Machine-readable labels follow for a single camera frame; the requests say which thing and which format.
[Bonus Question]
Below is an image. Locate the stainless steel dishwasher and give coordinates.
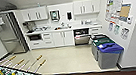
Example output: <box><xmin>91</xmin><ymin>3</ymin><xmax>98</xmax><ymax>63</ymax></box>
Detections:
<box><xmin>72</xmin><ymin>27</ymin><xmax>93</xmax><ymax>47</ymax></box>

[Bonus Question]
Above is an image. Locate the white two-door base cabinet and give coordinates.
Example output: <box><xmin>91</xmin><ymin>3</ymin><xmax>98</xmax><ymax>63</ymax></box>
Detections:
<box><xmin>51</xmin><ymin>29</ymin><xmax>76</xmax><ymax>48</ymax></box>

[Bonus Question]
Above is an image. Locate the chrome faucet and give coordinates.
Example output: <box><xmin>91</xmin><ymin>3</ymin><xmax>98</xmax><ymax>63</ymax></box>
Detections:
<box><xmin>60</xmin><ymin>21</ymin><xmax>66</xmax><ymax>28</ymax></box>

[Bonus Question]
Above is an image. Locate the white drawer unit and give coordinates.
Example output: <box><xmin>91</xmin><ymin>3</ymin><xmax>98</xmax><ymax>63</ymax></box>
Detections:
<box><xmin>27</xmin><ymin>31</ymin><xmax>55</xmax><ymax>51</ymax></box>
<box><xmin>88</xmin><ymin>25</ymin><xmax>104</xmax><ymax>37</ymax></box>

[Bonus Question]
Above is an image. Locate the black soap dispenser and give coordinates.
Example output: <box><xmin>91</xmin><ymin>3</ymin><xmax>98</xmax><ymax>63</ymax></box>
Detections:
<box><xmin>66</xmin><ymin>11</ymin><xmax>73</xmax><ymax>21</ymax></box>

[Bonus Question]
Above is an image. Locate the steel paper towel dispenser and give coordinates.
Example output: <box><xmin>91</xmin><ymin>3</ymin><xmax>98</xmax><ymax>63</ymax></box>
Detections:
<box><xmin>49</xmin><ymin>9</ymin><xmax>62</xmax><ymax>23</ymax></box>

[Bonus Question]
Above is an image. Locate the grey bin black lid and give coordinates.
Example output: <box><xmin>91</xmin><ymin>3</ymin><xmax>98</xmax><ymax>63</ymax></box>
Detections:
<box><xmin>90</xmin><ymin>33</ymin><xmax>107</xmax><ymax>41</ymax></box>

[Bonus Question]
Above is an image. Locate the grey bin green lid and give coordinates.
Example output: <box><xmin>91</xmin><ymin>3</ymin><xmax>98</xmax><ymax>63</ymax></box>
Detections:
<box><xmin>89</xmin><ymin>34</ymin><xmax>116</xmax><ymax>62</ymax></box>

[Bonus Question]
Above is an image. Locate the black built-in microwave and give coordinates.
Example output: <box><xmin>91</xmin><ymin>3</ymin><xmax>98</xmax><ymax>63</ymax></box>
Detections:
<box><xmin>27</xmin><ymin>33</ymin><xmax>43</xmax><ymax>42</ymax></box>

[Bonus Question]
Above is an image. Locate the dark coffee machine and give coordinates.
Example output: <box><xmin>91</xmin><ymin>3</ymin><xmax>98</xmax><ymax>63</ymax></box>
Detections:
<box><xmin>23</xmin><ymin>20</ymin><xmax>37</xmax><ymax>34</ymax></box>

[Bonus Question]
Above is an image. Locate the light blue bottle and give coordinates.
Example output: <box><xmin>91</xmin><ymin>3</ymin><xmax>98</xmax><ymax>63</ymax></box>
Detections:
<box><xmin>37</xmin><ymin>2</ymin><xmax>42</xmax><ymax>8</ymax></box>

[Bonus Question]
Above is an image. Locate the grey bin blue lid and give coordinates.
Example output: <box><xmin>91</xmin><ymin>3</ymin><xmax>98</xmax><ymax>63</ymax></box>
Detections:
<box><xmin>95</xmin><ymin>41</ymin><xmax>127</xmax><ymax>71</ymax></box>

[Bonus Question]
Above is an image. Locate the stainless steel refrigerator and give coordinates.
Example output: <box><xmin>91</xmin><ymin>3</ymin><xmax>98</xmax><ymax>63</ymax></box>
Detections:
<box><xmin>0</xmin><ymin>8</ymin><xmax>32</xmax><ymax>57</ymax></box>

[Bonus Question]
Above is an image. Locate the brown cork sheet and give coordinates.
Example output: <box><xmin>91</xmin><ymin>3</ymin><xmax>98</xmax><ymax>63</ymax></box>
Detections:
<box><xmin>118</xmin><ymin>3</ymin><xmax>133</xmax><ymax>19</ymax></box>

